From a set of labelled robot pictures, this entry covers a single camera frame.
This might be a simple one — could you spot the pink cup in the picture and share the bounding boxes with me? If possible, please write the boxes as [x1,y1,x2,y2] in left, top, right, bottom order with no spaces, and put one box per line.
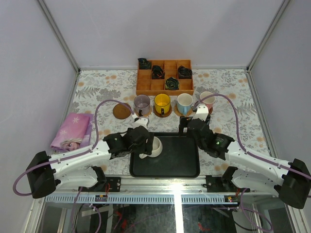
[200,91,215,110]

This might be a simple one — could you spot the rolled dark cloth green floral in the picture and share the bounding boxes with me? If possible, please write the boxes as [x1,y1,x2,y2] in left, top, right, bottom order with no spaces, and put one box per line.
[165,77,179,91]

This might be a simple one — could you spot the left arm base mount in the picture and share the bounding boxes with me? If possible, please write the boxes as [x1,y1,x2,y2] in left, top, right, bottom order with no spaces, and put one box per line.
[79,166,121,193]

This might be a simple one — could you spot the black serving tray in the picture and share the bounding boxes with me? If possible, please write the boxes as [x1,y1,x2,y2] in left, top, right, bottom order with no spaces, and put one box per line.
[129,132,200,178]

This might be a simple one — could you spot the wooden compartment tray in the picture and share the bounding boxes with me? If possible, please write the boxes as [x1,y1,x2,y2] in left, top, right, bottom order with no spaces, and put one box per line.
[136,59,194,96]

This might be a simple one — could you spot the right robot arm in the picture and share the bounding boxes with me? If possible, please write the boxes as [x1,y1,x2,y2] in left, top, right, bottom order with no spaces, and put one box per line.
[179,116,311,209]

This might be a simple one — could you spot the rolled dark cloth orange pattern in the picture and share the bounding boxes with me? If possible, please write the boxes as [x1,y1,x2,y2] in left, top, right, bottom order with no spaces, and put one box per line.
[151,65,165,80]

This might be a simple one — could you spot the pink patterned cloth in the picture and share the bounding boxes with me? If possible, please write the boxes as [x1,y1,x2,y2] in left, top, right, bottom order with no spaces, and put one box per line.
[50,113,93,152]

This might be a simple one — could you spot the woven rattan coaster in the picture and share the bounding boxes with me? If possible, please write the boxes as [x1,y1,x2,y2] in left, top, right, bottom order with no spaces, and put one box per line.
[173,105,193,117]
[134,106,152,117]

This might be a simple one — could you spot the dark wooden coaster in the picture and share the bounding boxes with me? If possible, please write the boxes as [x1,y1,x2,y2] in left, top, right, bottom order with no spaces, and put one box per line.
[153,105,172,118]
[113,103,132,119]
[193,101,214,116]

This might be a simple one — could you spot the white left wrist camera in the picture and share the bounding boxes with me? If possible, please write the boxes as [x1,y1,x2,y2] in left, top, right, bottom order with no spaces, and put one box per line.
[134,117,149,129]

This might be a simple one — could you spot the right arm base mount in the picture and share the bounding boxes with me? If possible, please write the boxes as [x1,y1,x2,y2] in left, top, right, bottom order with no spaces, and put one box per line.
[202,166,248,193]

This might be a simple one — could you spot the rolled dark cloth right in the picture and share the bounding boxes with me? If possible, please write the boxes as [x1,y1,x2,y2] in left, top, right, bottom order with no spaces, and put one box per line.
[177,66,192,79]

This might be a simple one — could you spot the yellow cup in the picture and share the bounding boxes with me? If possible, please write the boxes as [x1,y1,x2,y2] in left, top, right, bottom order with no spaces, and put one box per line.
[154,94,171,116]

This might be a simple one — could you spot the white cup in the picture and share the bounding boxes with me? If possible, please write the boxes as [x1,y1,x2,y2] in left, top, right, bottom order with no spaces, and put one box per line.
[139,137,163,159]

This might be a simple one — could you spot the light blue cup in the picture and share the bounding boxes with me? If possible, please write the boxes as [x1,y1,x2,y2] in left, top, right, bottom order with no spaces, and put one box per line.
[177,93,193,115]

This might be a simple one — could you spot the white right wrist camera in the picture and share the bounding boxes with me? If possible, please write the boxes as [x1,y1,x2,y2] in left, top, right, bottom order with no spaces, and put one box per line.
[192,104,209,121]

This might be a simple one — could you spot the purple cup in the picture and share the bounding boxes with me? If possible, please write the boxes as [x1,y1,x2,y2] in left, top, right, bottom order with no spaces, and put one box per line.
[134,95,151,108]

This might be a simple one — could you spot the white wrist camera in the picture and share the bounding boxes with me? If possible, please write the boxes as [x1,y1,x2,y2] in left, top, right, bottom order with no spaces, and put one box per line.
[192,104,209,121]
[134,117,149,129]

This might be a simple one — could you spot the rolled dark cloth back-left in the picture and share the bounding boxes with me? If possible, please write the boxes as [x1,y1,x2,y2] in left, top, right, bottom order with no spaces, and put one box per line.
[138,58,152,70]

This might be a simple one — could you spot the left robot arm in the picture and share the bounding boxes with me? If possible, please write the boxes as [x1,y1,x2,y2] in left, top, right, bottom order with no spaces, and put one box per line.
[27,126,154,199]

